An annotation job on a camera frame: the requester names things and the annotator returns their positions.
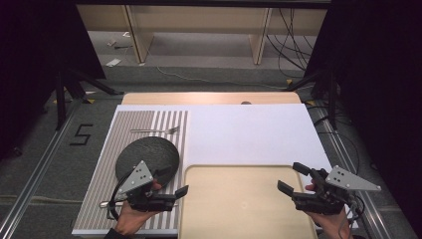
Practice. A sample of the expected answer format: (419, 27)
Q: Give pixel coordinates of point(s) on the beige plastic tray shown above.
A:
(239, 202)

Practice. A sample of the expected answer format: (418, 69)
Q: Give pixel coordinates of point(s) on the yellow tape mark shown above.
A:
(90, 100)

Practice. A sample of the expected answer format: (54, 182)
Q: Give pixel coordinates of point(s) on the small dark round object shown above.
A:
(246, 102)

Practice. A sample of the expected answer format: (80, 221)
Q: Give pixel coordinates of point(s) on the person's left hand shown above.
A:
(131, 219)

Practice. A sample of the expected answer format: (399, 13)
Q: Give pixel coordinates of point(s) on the metal floor rail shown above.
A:
(36, 176)
(371, 202)

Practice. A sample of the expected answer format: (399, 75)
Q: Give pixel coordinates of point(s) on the white paper scrap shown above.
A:
(113, 62)

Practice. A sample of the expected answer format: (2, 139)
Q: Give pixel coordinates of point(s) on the silver fork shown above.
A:
(156, 130)

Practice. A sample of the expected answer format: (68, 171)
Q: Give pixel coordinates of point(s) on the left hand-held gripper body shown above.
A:
(137, 179)

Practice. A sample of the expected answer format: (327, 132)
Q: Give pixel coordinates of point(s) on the person's right hand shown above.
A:
(335, 224)

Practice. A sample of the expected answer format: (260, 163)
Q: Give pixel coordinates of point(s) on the black round plate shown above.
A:
(147, 154)

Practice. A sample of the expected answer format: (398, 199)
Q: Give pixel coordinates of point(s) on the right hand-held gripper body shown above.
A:
(345, 181)

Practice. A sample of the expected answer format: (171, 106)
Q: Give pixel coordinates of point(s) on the grey striped placemat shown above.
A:
(99, 179)

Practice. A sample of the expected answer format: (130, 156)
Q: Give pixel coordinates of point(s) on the black tripod stand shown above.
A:
(331, 96)
(60, 99)

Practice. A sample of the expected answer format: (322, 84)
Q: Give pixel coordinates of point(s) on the dark curtain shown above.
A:
(33, 49)
(381, 83)

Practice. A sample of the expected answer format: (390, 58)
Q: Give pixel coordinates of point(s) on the wooden desk frame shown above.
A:
(142, 36)

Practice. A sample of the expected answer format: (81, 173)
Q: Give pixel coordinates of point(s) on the light wooden table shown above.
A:
(199, 98)

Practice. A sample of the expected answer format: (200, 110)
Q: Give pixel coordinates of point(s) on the white table mat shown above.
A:
(249, 132)

